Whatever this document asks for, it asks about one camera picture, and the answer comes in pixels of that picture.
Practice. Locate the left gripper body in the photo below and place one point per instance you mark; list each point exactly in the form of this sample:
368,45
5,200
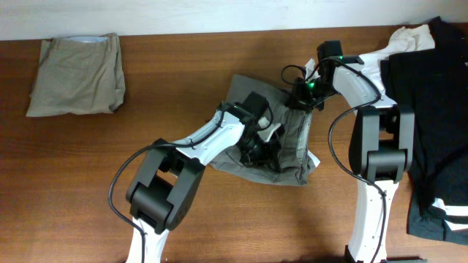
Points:
263,154

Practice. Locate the white cloth garment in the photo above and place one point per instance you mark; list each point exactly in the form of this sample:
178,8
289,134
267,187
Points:
401,41

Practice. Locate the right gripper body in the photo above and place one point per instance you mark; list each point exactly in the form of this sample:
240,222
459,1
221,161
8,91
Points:
299,96

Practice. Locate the black garment with white stripes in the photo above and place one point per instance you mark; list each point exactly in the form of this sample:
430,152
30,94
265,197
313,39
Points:
434,84

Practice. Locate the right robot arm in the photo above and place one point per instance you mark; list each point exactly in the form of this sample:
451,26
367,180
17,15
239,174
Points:
381,144

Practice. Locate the grey shorts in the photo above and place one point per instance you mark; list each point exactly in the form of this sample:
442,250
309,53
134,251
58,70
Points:
295,159

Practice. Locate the folded khaki shorts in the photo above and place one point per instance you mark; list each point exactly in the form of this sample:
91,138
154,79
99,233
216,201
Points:
79,75

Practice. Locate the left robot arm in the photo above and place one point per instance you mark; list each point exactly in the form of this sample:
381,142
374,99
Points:
166,182

